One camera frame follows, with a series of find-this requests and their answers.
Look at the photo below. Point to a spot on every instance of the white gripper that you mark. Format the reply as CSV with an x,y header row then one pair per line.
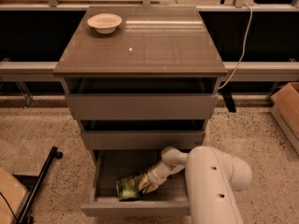
x,y
154,175

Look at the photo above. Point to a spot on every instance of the cardboard box bottom left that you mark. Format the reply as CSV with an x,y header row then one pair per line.
x,y
12,200

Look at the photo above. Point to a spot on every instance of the black wheeled stand leg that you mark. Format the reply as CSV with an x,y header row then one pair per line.
x,y
33,184

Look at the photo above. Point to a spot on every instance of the grey top drawer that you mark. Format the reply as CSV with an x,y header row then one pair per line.
x,y
141,106

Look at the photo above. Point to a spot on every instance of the cardboard box at right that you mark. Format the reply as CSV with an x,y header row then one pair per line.
x,y
286,111

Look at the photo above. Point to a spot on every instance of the cardboard box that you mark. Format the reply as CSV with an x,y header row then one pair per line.
x,y
12,200
286,111

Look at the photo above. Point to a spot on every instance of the white paper bowl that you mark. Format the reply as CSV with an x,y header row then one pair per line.
x,y
104,23

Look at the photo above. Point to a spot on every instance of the grey drawer cabinet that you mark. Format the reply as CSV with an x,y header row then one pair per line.
x,y
153,50

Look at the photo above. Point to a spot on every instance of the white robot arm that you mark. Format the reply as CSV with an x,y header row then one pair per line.
x,y
212,177

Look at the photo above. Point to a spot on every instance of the green jalapeno chip bag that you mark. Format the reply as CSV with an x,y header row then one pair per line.
x,y
128,188

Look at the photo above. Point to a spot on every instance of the grey middle drawer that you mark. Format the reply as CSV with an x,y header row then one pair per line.
x,y
142,134

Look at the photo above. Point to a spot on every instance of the black bracket behind cabinet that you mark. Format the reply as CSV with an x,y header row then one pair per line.
x,y
226,93

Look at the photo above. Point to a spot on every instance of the grey bottom drawer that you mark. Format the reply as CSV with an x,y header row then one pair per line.
x,y
170,199

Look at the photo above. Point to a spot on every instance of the metal railing beam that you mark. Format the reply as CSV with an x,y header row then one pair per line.
x,y
246,71

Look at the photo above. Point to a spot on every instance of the grey drawer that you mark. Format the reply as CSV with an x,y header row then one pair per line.
x,y
141,106
170,199
142,134

